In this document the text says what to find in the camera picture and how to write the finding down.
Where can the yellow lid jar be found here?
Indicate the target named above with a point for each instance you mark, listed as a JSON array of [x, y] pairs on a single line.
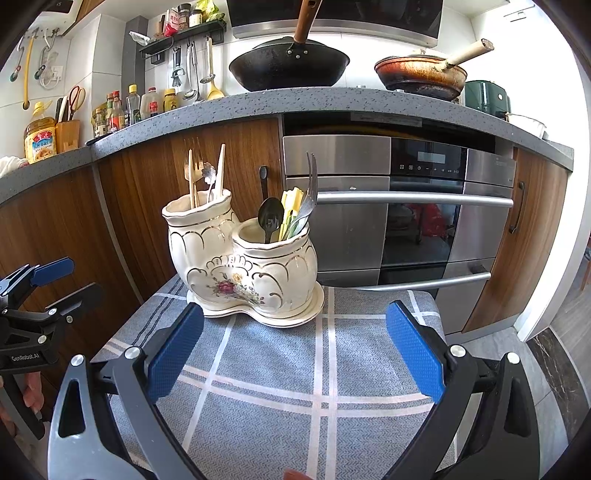
[[170, 100]]

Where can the black wall shelf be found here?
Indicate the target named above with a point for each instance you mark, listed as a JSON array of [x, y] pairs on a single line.
[[184, 37]]

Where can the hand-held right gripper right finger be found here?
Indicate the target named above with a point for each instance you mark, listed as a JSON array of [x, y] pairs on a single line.
[[415, 355]]

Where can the floral ceramic utensil holder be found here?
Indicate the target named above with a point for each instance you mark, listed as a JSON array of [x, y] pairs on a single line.
[[277, 272]]

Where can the red label sauce bottle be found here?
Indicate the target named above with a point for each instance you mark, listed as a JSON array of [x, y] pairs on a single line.
[[115, 115]]

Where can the silver fork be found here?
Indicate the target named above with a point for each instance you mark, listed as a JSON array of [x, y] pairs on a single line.
[[314, 182]]

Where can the person's left hand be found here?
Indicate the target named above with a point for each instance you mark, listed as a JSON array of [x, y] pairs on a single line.
[[33, 392]]

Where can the brown lid spice jar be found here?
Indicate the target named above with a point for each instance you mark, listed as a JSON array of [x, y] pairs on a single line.
[[195, 18]]

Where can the dark lid spice jar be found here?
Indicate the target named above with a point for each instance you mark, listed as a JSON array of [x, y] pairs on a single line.
[[184, 11]]

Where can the white cloth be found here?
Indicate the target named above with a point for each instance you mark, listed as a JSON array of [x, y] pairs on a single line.
[[11, 167]]

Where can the rusty frying pan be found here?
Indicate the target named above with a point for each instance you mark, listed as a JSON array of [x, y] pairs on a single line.
[[415, 76]]

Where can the grey speckled kitchen counter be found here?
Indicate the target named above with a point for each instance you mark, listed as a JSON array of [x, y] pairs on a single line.
[[323, 99]]

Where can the silver flower-shaped spoon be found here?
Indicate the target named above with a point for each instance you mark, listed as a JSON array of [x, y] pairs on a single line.
[[210, 170]]

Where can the green kitchen appliance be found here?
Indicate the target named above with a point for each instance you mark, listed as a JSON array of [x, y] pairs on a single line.
[[485, 97]]

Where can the gold fork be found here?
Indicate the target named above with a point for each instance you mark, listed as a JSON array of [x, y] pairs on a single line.
[[198, 164]]

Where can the green snack bag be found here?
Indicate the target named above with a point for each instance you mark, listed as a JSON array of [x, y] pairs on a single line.
[[210, 10]]

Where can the black spoon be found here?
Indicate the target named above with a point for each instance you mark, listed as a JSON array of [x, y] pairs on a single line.
[[270, 214]]

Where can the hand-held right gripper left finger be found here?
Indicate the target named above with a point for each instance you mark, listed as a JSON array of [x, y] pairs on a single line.
[[175, 350]]

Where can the clear bottle yellow cap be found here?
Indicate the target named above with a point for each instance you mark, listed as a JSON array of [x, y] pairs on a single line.
[[133, 106]]

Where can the red cap sauce bottle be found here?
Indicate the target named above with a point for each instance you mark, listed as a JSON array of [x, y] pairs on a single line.
[[150, 105]]

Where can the wooden knife block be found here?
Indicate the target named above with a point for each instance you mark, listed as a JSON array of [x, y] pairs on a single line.
[[68, 137]]

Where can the cream ceramic holder saucer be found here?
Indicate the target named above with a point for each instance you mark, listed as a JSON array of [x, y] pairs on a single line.
[[304, 314]]

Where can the yellow cooking oil bottle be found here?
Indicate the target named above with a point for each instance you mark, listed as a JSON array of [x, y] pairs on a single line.
[[40, 143]]

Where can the grey checked table cloth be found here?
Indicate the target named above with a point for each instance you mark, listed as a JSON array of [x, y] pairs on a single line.
[[277, 415]]

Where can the stainless steel built-in oven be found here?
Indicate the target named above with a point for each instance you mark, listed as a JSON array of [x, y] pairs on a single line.
[[337, 230]]

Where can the yellow green plastic knife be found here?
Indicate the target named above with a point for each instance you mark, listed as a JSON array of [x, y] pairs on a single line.
[[286, 207]]

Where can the black wok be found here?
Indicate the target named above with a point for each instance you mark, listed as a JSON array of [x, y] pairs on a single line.
[[286, 69]]

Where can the stainless steel drawer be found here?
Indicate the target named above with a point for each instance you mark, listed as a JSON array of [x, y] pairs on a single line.
[[461, 300]]

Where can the range hood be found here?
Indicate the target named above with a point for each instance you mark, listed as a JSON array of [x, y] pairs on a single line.
[[369, 18]]

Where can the wooden cabinet door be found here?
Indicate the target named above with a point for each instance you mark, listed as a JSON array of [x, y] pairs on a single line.
[[138, 194], [531, 258], [46, 230]]

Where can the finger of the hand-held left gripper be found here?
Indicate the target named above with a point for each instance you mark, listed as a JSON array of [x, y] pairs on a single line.
[[53, 270], [78, 300]]

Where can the white pot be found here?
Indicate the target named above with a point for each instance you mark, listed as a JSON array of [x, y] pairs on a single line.
[[526, 123]]

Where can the white wall socket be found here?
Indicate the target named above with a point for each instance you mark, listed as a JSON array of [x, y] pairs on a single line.
[[50, 69]]

